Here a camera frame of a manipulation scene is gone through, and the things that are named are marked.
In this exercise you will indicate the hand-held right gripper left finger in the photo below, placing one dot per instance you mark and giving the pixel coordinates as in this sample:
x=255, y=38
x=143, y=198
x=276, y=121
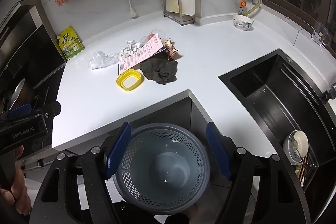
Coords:
x=119, y=151

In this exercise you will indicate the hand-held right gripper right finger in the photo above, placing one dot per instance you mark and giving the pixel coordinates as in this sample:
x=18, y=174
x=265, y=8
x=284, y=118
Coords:
x=218, y=151

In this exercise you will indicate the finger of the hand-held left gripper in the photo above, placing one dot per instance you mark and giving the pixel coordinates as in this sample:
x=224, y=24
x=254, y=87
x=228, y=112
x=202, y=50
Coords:
x=51, y=108
x=19, y=110

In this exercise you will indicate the grey perforated plastic basket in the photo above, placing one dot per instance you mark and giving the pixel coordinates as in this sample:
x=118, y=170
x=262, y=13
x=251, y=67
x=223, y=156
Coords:
x=162, y=169

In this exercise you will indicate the yellow plastic lid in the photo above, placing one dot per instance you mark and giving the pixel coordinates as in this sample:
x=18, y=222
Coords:
x=130, y=80

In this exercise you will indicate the dark grey cloth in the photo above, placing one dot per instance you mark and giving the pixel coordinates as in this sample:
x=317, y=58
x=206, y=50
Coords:
x=160, y=69

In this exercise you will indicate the pink printed receipt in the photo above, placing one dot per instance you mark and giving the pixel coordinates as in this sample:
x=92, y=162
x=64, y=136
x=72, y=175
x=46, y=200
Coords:
x=143, y=52

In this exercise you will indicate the colourful snack wrapper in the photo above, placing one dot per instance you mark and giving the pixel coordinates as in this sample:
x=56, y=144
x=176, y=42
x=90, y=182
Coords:
x=172, y=49

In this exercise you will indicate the person's left hand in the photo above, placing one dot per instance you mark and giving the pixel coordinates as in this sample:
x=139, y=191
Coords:
x=22, y=187

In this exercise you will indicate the steel wok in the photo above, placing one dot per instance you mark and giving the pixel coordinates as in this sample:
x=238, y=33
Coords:
x=18, y=92

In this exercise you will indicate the dark base cabinet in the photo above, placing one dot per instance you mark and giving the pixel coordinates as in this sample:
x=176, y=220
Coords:
x=168, y=113

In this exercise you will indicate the yellow green seasoning pouch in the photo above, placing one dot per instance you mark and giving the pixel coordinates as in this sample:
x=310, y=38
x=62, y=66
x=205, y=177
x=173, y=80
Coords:
x=69, y=43

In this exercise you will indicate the clear plastic bag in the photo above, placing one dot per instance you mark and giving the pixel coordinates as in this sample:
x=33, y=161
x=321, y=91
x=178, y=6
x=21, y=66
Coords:
x=102, y=60

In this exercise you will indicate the black steel range hood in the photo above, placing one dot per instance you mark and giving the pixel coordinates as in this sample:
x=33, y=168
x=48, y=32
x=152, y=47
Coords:
x=29, y=37

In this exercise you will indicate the black kitchen sink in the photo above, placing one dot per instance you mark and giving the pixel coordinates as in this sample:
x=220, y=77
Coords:
x=265, y=92

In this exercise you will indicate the crumpled white paper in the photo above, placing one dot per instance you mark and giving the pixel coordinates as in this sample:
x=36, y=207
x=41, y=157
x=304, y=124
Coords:
x=130, y=48

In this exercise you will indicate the clear cup with orange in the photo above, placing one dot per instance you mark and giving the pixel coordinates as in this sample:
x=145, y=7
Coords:
x=148, y=36

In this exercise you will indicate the black faucet base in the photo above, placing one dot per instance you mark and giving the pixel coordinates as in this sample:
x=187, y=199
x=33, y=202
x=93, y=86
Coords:
x=329, y=94

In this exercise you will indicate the white bottle brush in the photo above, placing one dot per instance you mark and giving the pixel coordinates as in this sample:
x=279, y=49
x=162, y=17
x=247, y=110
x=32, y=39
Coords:
x=131, y=7

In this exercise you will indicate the white patterned bowl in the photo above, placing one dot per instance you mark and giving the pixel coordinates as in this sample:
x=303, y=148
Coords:
x=242, y=22

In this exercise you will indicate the steel cutting board rack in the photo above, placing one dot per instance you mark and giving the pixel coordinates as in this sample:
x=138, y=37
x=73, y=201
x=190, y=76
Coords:
x=172, y=16

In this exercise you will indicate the clear glass mug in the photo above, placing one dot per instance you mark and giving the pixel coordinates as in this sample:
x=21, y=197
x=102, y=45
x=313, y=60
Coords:
x=319, y=33

